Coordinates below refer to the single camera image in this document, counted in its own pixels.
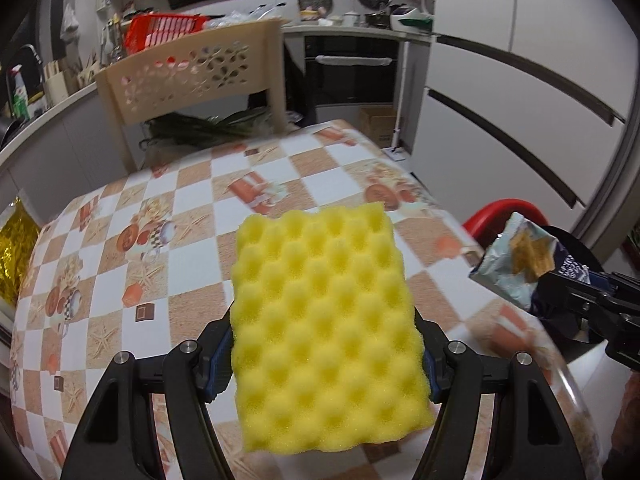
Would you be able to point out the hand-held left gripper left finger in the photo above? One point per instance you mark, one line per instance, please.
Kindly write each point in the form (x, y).
(218, 375)

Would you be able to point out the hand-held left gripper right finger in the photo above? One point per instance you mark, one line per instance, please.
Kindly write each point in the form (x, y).
(434, 385)

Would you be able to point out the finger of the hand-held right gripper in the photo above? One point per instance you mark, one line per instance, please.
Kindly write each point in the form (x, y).
(580, 281)
(580, 307)

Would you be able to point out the black trash bin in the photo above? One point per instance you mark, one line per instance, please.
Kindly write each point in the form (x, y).
(572, 242)

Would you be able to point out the blue silver snack bag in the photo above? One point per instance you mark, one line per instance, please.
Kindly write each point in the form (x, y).
(520, 260)

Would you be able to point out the yellow foam sponge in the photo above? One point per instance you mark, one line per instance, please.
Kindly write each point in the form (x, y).
(325, 325)

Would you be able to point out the person's right forearm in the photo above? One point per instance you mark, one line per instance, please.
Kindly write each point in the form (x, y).
(625, 425)

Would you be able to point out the red plastic stool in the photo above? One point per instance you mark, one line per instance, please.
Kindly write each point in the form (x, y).
(500, 210)

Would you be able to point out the checkered tablecloth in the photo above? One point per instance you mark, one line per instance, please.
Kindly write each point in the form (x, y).
(150, 270)

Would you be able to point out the gold foil bag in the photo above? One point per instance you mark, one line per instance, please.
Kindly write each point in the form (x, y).
(15, 255)

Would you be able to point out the green onions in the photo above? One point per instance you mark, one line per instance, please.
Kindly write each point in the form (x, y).
(200, 130)

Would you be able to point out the white upright pole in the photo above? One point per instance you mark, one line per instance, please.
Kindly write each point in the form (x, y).
(400, 100)

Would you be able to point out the cardboard box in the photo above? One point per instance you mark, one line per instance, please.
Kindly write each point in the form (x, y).
(377, 125)

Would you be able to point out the white refrigerator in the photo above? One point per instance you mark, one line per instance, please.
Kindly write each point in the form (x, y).
(500, 35)

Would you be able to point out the black built-in oven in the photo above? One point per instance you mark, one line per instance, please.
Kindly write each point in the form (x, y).
(350, 85)

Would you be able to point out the beige plastic chair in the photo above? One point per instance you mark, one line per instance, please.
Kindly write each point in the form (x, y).
(190, 70)

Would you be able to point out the white green rice cooker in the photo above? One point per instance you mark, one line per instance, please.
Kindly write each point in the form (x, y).
(410, 17)

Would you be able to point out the black saucepan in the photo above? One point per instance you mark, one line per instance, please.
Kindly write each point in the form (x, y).
(10, 130)

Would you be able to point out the beige knife block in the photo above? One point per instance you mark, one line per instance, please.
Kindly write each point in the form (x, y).
(55, 85)

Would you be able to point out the green spray bottle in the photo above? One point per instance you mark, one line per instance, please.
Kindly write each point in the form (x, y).
(19, 100)

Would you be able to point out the white enamel pot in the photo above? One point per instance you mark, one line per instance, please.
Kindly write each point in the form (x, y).
(351, 19)

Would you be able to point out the red plastic basket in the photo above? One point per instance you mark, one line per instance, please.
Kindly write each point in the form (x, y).
(165, 30)

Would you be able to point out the black faucet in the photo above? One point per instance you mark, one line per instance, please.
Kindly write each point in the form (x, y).
(35, 55)

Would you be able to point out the white hanging plastic bag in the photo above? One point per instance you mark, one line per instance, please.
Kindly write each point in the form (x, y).
(70, 22)

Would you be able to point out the grey sliding door frame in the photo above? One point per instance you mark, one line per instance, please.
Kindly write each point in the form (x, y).
(620, 170)

